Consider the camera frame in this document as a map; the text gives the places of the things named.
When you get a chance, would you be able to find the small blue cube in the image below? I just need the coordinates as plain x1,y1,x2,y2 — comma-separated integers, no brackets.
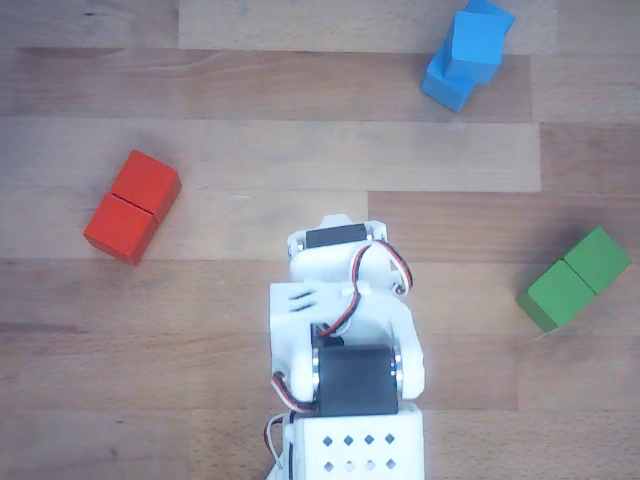
440,10,512,85

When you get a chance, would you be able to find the long blue block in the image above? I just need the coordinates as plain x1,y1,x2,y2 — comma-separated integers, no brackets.
419,0,517,114

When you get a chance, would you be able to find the long red block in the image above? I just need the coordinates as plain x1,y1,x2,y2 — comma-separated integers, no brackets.
82,149,183,267

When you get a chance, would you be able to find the long green block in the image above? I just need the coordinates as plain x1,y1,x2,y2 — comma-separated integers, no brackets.
515,225,633,334

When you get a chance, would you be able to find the red black white servo cable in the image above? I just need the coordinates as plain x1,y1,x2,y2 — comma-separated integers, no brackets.
270,370,321,416
318,238,416,340

